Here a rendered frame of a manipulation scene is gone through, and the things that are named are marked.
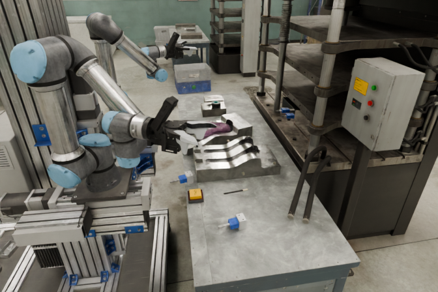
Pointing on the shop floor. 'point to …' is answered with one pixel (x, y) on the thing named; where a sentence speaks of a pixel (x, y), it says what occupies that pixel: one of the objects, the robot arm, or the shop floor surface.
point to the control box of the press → (375, 118)
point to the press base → (374, 199)
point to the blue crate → (193, 87)
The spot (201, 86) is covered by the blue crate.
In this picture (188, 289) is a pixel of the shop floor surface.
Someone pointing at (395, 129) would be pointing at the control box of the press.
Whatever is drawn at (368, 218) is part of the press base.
